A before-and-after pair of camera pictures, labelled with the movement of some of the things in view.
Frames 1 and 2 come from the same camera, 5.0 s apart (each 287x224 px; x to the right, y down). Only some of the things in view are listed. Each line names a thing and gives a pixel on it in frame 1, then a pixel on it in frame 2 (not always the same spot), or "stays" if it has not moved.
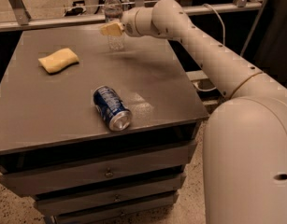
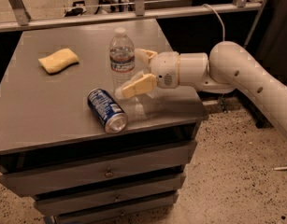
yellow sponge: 59,60 stays
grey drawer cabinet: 96,135 stays
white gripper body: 129,23 → 165,68
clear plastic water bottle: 113,14 → 121,58
